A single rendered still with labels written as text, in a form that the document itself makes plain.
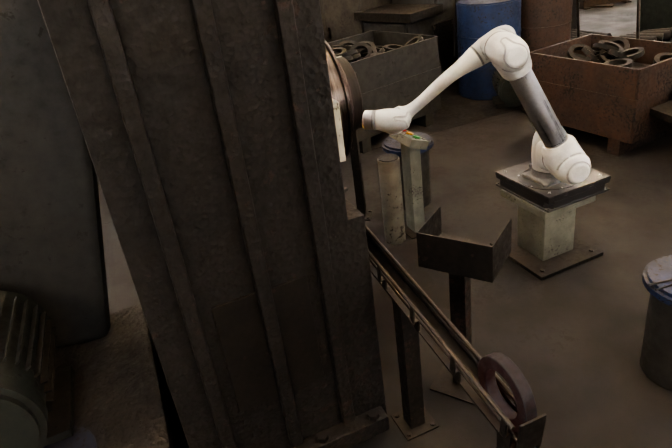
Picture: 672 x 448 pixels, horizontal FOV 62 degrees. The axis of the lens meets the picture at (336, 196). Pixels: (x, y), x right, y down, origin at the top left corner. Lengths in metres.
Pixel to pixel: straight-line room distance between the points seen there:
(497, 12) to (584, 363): 3.57
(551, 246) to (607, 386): 0.86
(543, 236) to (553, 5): 3.14
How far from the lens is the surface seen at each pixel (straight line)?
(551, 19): 5.74
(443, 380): 2.40
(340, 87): 1.89
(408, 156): 3.13
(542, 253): 3.05
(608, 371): 2.53
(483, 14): 5.40
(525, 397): 1.41
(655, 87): 4.31
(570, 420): 2.32
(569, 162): 2.64
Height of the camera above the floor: 1.70
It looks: 26 degrees down
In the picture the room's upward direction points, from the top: 8 degrees counter-clockwise
